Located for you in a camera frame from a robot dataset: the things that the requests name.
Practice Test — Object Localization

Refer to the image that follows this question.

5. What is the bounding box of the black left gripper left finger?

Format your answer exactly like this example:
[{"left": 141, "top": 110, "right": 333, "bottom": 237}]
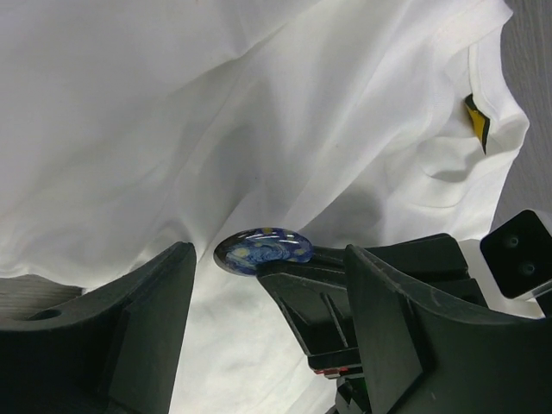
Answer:
[{"left": 1, "top": 242, "right": 197, "bottom": 413}]

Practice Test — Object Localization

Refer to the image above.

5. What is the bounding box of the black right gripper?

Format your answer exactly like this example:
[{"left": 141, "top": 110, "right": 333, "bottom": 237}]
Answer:
[{"left": 257, "top": 232, "right": 488, "bottom": 414}]

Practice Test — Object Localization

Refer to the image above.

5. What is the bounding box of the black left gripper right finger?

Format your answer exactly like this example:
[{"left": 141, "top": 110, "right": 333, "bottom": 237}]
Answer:
[{"left": 345, "top": 246, "right": 551, "bottom": 413}]

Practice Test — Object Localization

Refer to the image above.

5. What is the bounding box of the round blue badge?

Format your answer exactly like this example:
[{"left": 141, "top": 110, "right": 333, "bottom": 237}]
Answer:
[{"left": 213, "top": 227, "right": 314, "bottom": 276}]

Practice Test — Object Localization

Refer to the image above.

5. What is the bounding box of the white t-shirt flower print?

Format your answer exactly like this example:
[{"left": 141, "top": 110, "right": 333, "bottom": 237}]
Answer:
[{"left": 1, "top": 1, "right": 529, "bottom": 413}]

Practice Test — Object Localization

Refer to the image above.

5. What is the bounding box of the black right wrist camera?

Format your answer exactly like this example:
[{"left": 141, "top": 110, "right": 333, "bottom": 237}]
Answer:
[{"left": 480, "top": 210, "right": 551, "bottom": 317}]

